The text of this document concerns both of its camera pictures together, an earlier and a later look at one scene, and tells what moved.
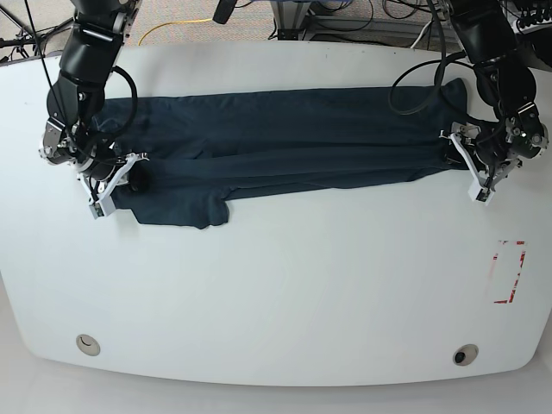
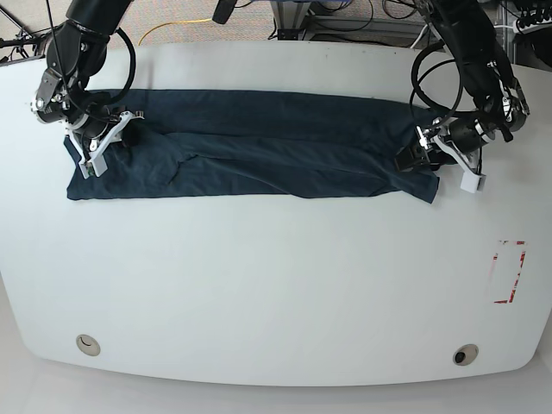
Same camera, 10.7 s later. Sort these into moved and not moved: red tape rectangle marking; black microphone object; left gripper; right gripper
Moved: right gripper; left gripper
Not moved: red tape rectangle marking; black microphone object
